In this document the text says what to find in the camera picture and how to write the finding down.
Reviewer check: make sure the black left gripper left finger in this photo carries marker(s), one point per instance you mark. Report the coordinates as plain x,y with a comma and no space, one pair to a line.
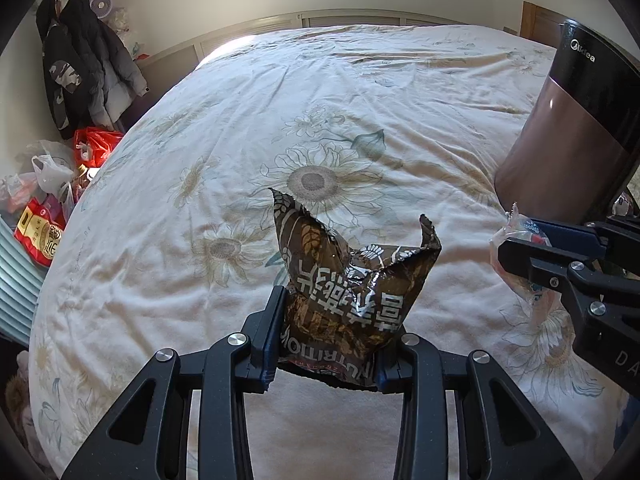
144,434

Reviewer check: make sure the grey window sill radiator cover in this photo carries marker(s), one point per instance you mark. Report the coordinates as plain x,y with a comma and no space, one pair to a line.
204,44

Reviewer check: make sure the red yellow gift bag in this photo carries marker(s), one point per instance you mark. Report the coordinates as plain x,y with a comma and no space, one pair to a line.
40,229

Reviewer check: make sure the pink translucent plastic bag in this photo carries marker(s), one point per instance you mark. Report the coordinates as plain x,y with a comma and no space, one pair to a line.
16,191

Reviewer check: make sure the dark hanging jackets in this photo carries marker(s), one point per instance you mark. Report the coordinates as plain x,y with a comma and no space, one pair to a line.
89,75

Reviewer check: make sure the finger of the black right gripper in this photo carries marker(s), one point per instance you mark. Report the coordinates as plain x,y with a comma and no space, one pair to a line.
613,243
545,264

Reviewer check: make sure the clear white bunny candy packet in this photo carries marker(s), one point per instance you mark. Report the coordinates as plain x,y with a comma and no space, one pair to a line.
509,257

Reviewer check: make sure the brown nutrition snack bag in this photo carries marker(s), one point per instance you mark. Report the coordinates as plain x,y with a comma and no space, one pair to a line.
344,303

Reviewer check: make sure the floral cream bed quilt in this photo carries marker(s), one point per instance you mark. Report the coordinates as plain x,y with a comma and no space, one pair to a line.
370,127

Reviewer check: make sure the light blue suitcase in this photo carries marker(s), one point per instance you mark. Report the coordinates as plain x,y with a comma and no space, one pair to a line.
20,281

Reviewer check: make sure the wooden headboard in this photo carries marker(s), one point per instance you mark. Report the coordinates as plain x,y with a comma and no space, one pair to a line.
541,24

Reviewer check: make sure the grey clothes pile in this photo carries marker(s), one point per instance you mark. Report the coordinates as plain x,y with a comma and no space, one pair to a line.
16,396

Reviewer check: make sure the red plastic bag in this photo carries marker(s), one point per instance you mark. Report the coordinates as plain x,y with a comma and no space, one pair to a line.
94,145

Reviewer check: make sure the white plastic bag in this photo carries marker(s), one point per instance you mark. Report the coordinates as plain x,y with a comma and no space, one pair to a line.
51,176

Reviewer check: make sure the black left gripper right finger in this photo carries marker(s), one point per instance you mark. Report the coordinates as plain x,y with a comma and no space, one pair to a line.
500,434

